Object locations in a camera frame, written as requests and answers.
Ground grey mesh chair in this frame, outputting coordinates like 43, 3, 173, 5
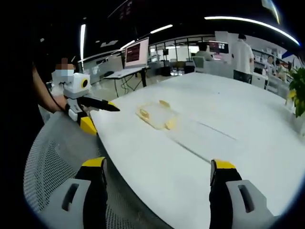
22, 111, 173, 229

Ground long ceiling light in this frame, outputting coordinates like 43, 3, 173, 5
150, 23, 173, 34
204, 16, 301, 46
79, 23, 87, 61

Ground yellow plastic buckle part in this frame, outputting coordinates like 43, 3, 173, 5
135, 102, 157, 122

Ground clear plastic container yellow clips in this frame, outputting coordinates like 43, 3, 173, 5
153, 99, 181, 131

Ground small dark monitor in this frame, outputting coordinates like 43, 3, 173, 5
207, 41, 230, 54

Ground white office desk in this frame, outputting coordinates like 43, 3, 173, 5
103, 66, 151, 97

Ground large computer monitor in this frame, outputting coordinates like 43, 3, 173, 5
123, 37, 150, 70

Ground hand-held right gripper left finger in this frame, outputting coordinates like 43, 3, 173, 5
40, 156, 109, 229

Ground person's dark shirt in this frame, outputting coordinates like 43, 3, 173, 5
3, 45, 46, 215

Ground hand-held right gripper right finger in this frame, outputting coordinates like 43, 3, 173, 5
209, 158, 282, 229

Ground white office chair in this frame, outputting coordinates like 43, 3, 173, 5
192, 56, 208, 73

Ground green potted plant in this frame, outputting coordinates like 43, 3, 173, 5
286, 55, 305, 118

